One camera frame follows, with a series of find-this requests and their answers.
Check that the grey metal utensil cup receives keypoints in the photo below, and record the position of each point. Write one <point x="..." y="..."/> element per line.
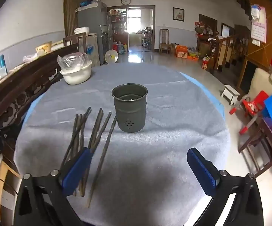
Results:
<point x="130" y="113"/>

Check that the round wall clock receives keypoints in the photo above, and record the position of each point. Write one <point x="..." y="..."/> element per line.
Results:
<point x="126" y="1"/>

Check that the pot in clear plastic bag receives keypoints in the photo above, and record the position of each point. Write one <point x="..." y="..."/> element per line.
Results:
<point x="72" y="61"/>

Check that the dark wooden chair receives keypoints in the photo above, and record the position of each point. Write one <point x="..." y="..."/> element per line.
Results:
<point x="71" y="40"/>
<point x="271" y="136"/>

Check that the wooden stair railing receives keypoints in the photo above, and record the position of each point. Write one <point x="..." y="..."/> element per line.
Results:
<point x="223" y="47"/>

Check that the white cabinet with blue print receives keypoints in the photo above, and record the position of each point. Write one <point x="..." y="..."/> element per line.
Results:
<point x="91" y="49"/>

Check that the crumpled clear plastic bag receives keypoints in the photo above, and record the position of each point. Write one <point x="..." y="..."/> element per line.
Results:
<point x="30" y="57"/>

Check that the orange cardboard box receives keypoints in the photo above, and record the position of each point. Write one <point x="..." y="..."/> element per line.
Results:
<point x="182" y="51"/>

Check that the red carton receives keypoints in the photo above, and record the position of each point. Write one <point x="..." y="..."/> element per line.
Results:
<point x="205" y="64"/>

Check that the round white fan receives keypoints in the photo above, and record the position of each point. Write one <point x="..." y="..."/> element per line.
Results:
<point x="111" y="56"/>

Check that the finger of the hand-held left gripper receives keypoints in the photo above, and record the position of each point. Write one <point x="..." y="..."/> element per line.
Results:
<point x="7" y="133"/>

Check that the yellow floral bowl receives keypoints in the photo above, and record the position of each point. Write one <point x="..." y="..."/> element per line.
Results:
<point x="43" y="48"/>

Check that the brown curtain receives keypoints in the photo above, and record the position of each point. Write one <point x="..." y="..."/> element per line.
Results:
<point x="75" y="7"/>

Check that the blue water jug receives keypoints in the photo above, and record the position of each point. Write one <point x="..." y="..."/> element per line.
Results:
<point x="121" y="49"/>

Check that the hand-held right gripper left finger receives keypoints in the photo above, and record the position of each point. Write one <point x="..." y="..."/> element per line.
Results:
<point x="77" y="171"/>

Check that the kitchen shelf with jars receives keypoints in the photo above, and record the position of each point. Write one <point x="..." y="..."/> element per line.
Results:
<point x="118" y="28"/>

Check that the teal bottle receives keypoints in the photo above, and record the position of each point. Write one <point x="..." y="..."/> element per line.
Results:
<point x="2" y="63"/>

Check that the grey table cloth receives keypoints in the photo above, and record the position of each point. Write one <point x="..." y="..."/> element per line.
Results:
<point x="164" y="134"/>

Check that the framed wall picture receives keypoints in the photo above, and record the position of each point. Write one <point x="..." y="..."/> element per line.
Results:
<point x="178" y="13"/>

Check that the light blue table cover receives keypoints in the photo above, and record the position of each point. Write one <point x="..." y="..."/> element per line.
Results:
<point x="32" y="109"/>

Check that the pink wall calendar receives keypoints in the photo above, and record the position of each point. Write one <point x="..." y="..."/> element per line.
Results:
<point x="258" y="31"/>

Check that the white plastic basin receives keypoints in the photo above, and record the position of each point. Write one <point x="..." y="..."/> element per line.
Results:
<point x="75" y="76"/>

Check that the dark wooden chair back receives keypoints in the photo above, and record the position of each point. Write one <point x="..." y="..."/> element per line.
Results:
<point x="71" y="40"/>

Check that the red child chair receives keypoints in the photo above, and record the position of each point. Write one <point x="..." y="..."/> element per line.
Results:
<point x="254" y="104"/>

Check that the dark carved wooden sideboard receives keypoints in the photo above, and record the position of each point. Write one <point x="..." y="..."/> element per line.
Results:
<point x="20" y="91"/>

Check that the grey refrigerator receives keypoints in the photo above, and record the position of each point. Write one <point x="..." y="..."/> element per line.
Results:
<point x="93" y="18"/>

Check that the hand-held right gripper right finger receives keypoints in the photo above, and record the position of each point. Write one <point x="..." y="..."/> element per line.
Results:
<point x="202" y="171"/>

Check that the tall wooden chair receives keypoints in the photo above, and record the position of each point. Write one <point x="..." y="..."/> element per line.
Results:
<point x="164" y="36"/>

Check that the white light switch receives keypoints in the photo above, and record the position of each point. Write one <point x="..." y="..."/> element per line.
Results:
<point x="256" y="42"/>

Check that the bunch of dark chopsticks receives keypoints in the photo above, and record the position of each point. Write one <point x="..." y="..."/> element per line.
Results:
<point x="78" y="135"/>

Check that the cream armchair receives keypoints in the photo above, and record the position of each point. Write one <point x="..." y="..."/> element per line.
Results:
<point x="259" y="82"/>

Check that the small white stool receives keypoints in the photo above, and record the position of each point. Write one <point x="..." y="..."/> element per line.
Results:
<point x="230" y="91"/>

